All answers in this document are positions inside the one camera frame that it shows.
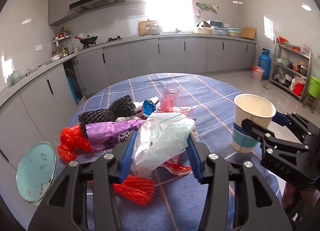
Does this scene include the red plastic bag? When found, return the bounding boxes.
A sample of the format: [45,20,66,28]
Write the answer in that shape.
[57,124,155,206]

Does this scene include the blue gas cylinder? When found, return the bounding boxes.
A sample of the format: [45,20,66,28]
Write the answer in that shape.
[258,48,272,80]

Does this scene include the metal spice rack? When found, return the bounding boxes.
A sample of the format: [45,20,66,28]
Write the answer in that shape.
[52,26,73,58]

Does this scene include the white pot with lid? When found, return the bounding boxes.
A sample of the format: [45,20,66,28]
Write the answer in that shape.
[146,23,163,35]

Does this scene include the teal trash bin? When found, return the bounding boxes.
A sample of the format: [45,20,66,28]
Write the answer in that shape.
[16,142,56,206]

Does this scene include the green kettle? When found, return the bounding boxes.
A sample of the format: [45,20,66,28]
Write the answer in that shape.
[8,70,21,87]

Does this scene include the blue plaid tablecloth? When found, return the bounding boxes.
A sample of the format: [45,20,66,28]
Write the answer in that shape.
[53,72,288,231]

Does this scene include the purple snack wrapper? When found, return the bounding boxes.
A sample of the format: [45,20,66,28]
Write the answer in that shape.
[86,119,144,152]

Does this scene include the black wok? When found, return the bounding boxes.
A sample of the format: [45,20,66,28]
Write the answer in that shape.
[75,35,98,49]

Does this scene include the white blue paper cup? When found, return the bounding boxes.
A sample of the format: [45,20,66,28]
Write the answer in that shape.
[232,94,276,153]

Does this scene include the wooden cutting board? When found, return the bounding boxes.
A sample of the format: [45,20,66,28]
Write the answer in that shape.
[138,20,157,35]

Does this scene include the red white waste bucket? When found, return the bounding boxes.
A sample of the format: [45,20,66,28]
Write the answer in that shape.
[252,65,264,81]

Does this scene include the grey lower cabinets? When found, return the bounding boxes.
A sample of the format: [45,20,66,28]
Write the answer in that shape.
[1,36,256,227]

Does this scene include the green plastic bucket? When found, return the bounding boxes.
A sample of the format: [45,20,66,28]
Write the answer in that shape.
[308,76,320,98]

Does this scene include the white translucent plastic bag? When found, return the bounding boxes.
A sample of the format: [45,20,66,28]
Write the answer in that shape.
[131,111,195,178]

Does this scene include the pink translucent plastic bag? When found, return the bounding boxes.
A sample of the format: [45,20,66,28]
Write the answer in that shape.
[159,84,196,115]

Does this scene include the black range hood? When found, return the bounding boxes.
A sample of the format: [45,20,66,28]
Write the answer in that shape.
[69,0,126,14]

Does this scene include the metal storage shelf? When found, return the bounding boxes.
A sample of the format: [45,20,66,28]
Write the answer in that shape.
[269,43,312,101]

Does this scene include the brown board on counter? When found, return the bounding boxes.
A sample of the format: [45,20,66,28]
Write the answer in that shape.
[240,27,257,40]

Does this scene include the dark grey knitted cloth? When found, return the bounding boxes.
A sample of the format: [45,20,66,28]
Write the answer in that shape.
[78,95,136,137]

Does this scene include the red orange blue wrapper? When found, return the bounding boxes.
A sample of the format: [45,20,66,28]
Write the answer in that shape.
[142,100,157,118]

